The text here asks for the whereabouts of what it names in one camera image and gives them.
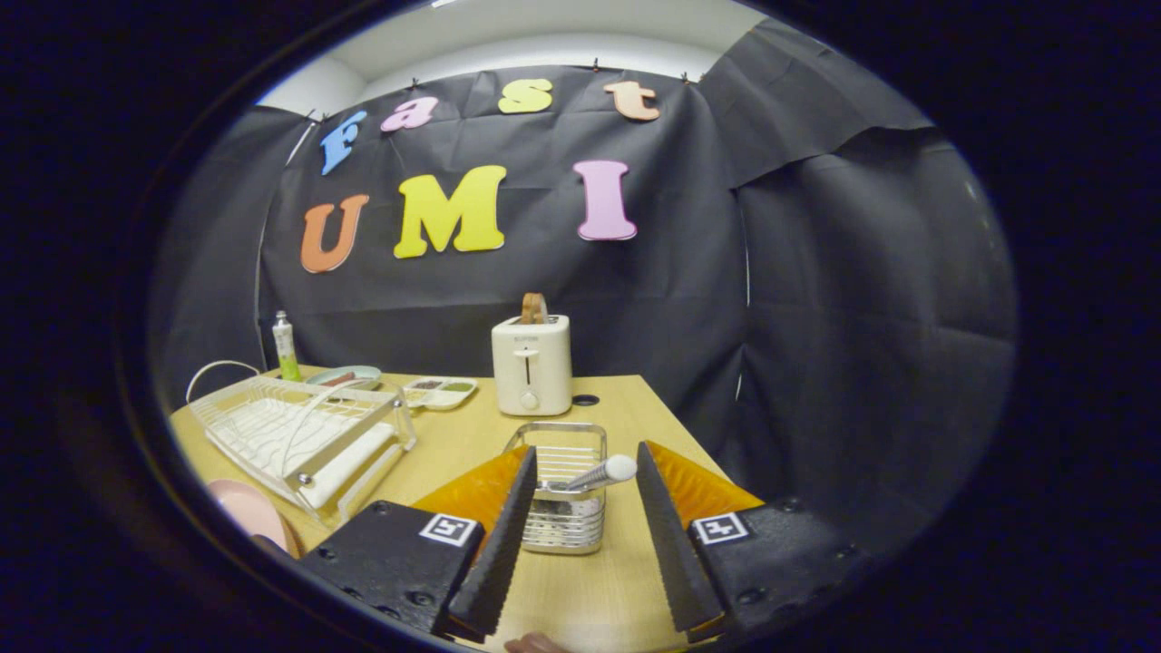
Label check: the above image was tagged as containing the white drain tray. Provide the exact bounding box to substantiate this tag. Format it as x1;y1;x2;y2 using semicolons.
207;399;400;511

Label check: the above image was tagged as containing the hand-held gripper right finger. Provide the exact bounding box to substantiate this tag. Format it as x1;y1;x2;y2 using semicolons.
635;440;894;640

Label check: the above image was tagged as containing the clear bottle with green liquid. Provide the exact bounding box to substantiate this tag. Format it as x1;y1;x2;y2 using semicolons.
272;311;303;383

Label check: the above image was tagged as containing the white toaster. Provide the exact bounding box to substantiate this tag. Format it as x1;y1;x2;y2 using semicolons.
491;314;573;417

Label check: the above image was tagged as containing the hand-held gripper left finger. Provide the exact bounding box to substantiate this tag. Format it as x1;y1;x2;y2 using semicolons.
298;444;539;640

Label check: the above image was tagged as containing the black backdrop cloth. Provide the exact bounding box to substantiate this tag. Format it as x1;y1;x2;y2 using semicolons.
150;18;1019;545

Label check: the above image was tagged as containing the spoon with striped handle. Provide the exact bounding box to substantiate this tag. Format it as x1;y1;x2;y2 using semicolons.
544;453;639;495

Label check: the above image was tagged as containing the white wire dish rack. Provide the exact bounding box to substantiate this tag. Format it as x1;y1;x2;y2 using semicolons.
186;360;418;527

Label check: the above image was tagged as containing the pink plate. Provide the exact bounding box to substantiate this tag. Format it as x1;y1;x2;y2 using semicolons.
207;479;300;559

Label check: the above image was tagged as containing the light green plate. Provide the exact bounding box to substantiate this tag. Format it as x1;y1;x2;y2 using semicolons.
306;365;383;389

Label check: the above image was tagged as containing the metal wire basket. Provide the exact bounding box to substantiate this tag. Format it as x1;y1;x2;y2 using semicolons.
503;422;609;556

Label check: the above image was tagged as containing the white divided seed tray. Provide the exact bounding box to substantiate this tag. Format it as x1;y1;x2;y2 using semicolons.
402;376;478;412

